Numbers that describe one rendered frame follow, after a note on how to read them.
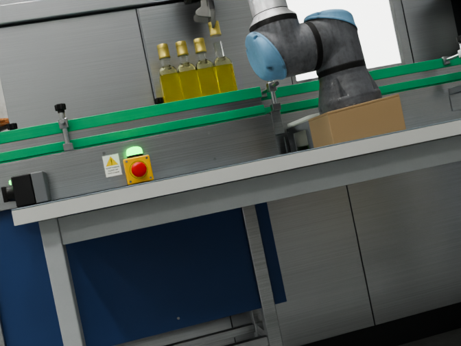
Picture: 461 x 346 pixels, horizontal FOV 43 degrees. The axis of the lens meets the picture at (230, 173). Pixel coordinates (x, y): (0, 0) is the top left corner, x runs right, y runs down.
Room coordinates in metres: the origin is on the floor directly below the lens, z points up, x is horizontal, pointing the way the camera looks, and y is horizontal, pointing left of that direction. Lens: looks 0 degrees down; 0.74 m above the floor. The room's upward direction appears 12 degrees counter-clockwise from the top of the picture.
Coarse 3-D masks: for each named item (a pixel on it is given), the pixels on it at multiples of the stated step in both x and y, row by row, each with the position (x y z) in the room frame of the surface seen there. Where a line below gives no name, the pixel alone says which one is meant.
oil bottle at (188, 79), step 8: (184, 64) 1.82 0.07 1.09; (192, 64) 1.82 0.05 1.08; (184, 72) 1.81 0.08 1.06; (192, 72) 1.81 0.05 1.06; (184, 80) 1.81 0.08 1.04; (192, 80) 1.81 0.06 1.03; (184, 88) 1.81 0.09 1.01; (192, 88) 1.81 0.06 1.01; (184, 96) 1.81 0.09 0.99; (192, 96) 1.81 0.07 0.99; (200, 96) 1.82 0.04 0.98
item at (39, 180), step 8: (16, 176) 1.50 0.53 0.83; (24, 176) 1.51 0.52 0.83; (32, 176) 1.51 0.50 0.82; (40, 176) 1.51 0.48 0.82; (16, 184) 1.50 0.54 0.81; (24, 184) 1.51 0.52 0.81; (32, 184) 1.51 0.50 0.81; (40, 184) 1.51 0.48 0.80; (48, 184) 1.59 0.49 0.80; (16, 192) 1.50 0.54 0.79; (24, 192) 1.50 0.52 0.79; (32, 192) 1.51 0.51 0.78; (40, 192) 1.51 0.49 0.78; (48, 192) 1.54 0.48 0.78; (16, 200) 1.50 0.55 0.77; (24, 200) 1.50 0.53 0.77; (32, 200) 1.51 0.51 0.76; (40, 200) 1.51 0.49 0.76; (48, 200) 1.52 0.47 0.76
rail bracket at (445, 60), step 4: (460, 36) 1.85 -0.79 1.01; (456, 40) 1.87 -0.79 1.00; (460, 40) 1.85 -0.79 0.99; (460, 44) 1.86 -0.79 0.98; (460, 48) 1.86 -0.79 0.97; (460, 52) 1.85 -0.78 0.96; (444, 56) 1.95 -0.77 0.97; (448, 56) 1.96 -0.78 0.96; (452, 56) 1.91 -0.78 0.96; (456, 56) 1.89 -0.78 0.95; (460, 56) 1.86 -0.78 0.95; (444, 60) 1.95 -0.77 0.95; (448, 60) 1.94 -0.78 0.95; (444, 64) 1.96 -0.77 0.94; (452, 88) 1.92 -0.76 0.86; (456, 88) 1.90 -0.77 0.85; (460, 88) 1.88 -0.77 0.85; (452, 92) 1.93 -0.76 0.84; (456, 92) 1.90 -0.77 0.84; (460, 92) 1.94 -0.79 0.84; (452, 96) 1.94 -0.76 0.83; (456, 96) 1.94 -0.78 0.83; (460, 96) 1.95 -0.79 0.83; (452, 100) 1.94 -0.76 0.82; (456, 100) 1.94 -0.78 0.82; (460, 100) 1.95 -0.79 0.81; (452, 104) 1.94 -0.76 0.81; (456, 104) 1.94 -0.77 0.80; (460, 104) 1.94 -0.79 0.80; (452, 108) 1.94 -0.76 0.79; (456, 108) 1.94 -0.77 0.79; (460, 108) 1.94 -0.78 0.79
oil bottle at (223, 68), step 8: (224, 56) 1.85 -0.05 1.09; (216, 64) 1.83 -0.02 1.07; (224, 64) 1.83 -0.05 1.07; (232, 64) 1.84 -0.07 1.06; (216, 72) 1.83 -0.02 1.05; (224, 72) 1.83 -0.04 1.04; (232, 72) 1.84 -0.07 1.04; (224, 80) 1.83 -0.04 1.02; (232, 80) 1.84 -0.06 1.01; (224, 88) 1.83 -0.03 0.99; (232, 88) 1.83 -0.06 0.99
